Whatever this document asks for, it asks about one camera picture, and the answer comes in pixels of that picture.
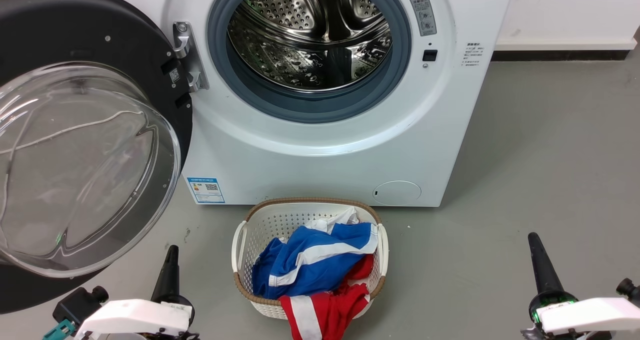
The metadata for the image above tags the silver metal door hinge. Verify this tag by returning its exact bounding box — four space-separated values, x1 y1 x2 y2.
172 22 210 93

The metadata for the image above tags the blue white-striped garment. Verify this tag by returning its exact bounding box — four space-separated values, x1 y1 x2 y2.
251 222 379 300

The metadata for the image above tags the thick white power cable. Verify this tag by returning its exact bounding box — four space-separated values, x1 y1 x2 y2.
0 110 147 155

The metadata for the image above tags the white front-load washing machine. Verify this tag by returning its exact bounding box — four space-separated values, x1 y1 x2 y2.
95 0 517 208

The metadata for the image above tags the red white-striped garment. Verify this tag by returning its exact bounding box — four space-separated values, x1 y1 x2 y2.
279 254 375 340

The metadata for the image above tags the white cloth garment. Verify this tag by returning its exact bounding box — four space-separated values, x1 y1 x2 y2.
305 207 361 233

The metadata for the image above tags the round white filter cover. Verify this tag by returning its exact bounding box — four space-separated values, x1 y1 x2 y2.
372 181 422 206

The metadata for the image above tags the blue energy label sticker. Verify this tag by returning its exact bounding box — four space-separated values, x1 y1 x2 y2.
186 177 226 204

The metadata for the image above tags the stainless steel washer drum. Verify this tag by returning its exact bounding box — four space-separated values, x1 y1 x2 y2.
227 0 393 91

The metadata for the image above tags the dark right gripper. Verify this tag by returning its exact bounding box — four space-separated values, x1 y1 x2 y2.
520 232 613 340

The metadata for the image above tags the teal plastic connector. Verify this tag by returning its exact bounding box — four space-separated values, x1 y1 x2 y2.
42 318 77 340

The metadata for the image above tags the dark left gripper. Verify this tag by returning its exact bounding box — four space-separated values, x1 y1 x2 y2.
150 245 201 340

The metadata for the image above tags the grey warning sticker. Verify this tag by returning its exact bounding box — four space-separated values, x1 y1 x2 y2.
407 0 438 37

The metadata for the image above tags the cream plastic laundry basket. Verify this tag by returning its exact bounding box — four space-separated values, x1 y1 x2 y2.
231 197 389 319

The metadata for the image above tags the black round glass washer door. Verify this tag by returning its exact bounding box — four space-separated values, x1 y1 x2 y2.
0 0 194 314

